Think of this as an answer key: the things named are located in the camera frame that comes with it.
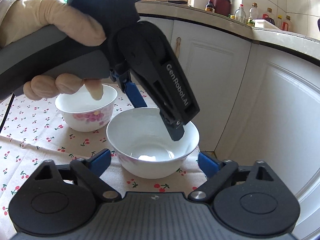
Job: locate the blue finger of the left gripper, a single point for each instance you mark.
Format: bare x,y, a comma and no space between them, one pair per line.
129,88

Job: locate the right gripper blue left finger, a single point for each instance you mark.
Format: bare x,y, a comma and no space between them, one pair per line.
88,172

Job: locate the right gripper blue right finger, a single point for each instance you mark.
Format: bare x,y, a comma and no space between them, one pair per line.
218,173

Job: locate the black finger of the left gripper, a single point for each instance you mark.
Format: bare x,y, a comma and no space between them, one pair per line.
175,131

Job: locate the white bowl pink flowers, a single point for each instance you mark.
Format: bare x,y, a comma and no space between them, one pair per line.
84,114

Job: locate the white kitchen cabinets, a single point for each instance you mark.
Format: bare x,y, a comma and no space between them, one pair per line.
259,100

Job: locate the left gloved hand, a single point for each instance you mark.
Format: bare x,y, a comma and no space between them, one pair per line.
20,18

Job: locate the cherry print tablecloth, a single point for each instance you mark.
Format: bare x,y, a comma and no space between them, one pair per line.
35,131

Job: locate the dark soy sauce bottle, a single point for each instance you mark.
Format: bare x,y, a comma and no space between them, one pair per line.
210,6

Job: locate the red knife block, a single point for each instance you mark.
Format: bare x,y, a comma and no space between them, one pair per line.
222,7

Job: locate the clear oil bottle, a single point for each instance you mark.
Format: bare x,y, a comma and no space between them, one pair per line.
240,14

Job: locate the white plastic tray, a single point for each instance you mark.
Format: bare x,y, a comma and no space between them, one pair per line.
258,23

